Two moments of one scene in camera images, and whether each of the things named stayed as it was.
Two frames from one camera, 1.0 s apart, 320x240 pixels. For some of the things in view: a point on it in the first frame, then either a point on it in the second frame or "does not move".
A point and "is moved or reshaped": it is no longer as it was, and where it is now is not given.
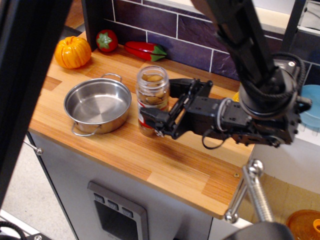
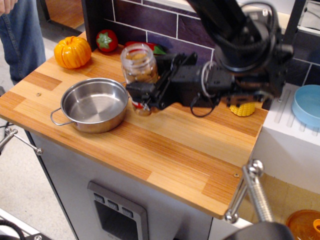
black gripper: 196,111 to 183,80
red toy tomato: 106,40 does not move
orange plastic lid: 305,224 does not move
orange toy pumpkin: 72,52 does not move
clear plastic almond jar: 152,92 is moved or reshaped
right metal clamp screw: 250,172 does not move
